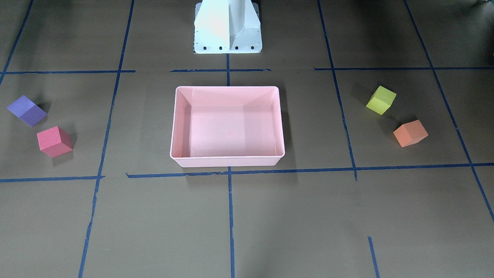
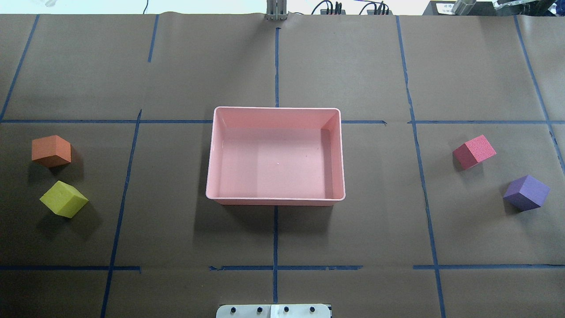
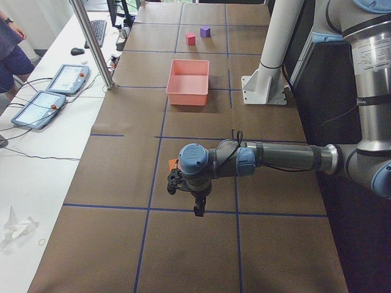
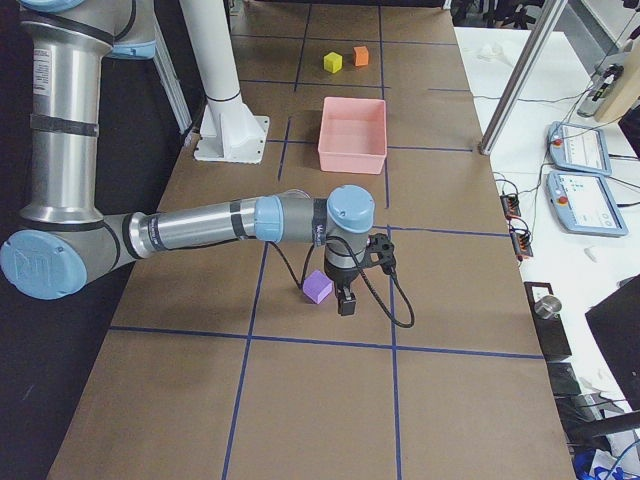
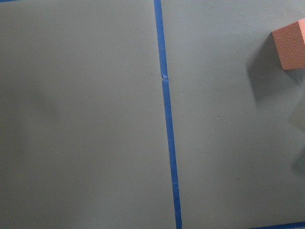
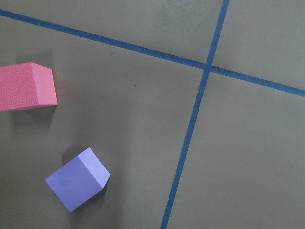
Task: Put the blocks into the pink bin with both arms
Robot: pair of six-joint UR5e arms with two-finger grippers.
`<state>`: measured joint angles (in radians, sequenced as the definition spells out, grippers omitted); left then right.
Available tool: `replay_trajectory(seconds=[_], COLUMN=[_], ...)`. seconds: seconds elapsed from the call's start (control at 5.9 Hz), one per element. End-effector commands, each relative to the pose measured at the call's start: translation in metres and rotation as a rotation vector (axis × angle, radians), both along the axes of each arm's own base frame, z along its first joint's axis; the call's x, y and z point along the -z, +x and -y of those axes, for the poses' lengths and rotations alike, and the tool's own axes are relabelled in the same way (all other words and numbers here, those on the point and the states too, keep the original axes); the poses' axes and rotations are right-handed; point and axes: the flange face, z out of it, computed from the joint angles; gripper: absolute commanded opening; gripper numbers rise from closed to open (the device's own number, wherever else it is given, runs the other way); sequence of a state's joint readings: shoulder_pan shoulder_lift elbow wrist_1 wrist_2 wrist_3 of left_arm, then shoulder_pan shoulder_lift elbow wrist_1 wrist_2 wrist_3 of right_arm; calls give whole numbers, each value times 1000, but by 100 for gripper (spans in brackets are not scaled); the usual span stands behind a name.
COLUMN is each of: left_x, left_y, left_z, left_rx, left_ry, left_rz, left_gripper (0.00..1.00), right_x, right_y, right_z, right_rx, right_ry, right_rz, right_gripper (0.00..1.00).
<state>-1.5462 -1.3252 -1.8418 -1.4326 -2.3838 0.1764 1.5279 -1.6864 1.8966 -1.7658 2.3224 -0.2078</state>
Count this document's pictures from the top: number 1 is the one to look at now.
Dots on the yellow foam block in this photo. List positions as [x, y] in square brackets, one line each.
[381, 100]

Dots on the orange foam block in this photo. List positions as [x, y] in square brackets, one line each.
[410, 133]

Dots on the red foam block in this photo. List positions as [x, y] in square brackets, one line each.
[54, 141]

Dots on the purple foam block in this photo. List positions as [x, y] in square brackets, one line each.
[27, 111]

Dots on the pink plastic bin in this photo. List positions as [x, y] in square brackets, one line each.
[221, 126]

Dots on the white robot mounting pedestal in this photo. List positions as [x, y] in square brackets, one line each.
[227, 26]

